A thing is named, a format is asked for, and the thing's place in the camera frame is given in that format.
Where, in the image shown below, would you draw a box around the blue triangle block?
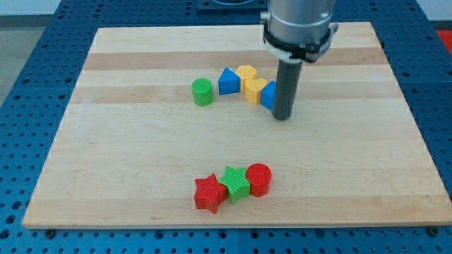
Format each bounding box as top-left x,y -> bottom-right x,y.
218,68 -> 241,95

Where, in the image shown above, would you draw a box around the wooden board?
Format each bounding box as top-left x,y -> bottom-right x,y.
23,22 -> 451,229

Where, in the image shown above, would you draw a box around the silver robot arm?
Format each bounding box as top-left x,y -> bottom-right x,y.
261,0 -> 338,120

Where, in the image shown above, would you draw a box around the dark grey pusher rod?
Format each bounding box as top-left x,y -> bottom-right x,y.
272,60 -> 302,121

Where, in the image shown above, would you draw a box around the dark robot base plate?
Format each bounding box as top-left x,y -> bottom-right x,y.
196,0 -> 268,10

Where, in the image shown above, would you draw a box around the green star block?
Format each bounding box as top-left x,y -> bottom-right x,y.
218,166 -> 250,204

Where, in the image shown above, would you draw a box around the yellow hexagon block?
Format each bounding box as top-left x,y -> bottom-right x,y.
235,65 -> 258,92

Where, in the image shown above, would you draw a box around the red star block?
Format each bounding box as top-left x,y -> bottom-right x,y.
194,174 -> 227,214

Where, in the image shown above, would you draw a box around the yellow heart block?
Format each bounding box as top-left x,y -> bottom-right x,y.
244,78 -> 268,104

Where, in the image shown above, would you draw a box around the red cylinder block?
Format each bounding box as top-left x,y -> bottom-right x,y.
245,163 -> 273,197

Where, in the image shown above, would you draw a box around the green cylinder block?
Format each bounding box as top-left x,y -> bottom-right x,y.
191,78 -> 213,107

